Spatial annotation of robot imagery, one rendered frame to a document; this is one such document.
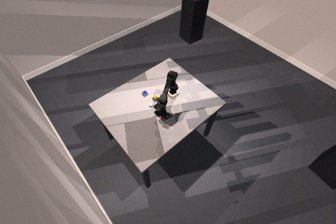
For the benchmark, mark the yellow button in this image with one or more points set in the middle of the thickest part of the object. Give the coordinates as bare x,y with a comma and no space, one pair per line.
155,98

